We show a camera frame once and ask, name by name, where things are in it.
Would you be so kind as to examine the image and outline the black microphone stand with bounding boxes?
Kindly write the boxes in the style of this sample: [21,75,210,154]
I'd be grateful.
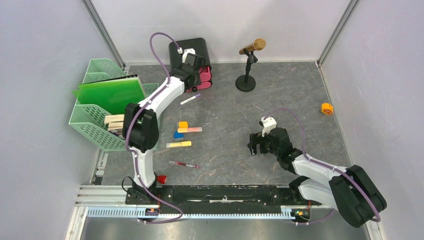
[235,48,258,92]

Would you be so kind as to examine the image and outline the orange highlighter marker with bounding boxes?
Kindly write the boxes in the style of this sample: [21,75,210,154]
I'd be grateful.
[177,127,203,134]

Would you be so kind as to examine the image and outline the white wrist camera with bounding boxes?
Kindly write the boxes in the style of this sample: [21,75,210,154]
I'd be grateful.
[260,116,277,137]
[177,47,196,64]

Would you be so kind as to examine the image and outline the blue eraser block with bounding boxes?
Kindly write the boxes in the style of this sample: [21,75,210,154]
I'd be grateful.
[173,131,184,141]

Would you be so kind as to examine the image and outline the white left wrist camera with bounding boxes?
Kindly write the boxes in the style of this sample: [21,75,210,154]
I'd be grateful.
[177,47,196,64]

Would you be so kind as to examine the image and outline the green mesh file rack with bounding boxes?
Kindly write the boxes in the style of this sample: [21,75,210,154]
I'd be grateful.
[69,58,159,152]

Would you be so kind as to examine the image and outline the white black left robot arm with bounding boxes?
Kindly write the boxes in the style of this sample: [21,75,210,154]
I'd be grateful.
[123,53,205,204]

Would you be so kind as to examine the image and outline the green clip file folder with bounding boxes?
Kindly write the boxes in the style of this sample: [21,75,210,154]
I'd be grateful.
[72,79,147,115]

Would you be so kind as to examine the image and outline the gold microphone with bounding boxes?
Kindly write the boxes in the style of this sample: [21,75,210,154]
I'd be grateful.
[239,38,267,55]

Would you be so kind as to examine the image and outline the yellow eraser block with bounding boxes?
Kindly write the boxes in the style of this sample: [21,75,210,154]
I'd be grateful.
[178,121,189,128]

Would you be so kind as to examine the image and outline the black pink drawer organizer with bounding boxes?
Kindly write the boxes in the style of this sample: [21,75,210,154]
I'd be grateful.
[168,37,212,92]

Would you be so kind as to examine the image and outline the yellow highlighter marker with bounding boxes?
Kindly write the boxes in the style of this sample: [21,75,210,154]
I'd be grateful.
[166,141,192,149]

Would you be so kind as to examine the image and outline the purple white marker pen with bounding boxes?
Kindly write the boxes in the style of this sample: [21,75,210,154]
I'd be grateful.
[179,93,201,106]

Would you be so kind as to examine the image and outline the orange tape measure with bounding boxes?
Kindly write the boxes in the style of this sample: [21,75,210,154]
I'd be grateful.
[321,102,334,116]

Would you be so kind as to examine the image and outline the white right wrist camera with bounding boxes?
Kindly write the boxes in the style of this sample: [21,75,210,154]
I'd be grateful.
[260,116,277,137]

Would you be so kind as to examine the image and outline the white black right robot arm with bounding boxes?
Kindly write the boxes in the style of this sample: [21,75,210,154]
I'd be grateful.
[247,127,387,228]

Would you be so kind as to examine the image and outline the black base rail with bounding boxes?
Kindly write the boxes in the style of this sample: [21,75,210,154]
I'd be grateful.
[125,185,318,214]

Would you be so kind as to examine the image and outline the white cable duct strip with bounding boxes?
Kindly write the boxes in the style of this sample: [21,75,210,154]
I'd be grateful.
[86,206,295,220]

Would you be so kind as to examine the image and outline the red gel pen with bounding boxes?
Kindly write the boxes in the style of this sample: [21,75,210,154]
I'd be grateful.
[168,160,200,169]

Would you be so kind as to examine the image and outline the red black stamp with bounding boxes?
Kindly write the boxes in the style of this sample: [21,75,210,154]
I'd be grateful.
[156,175,168,185]

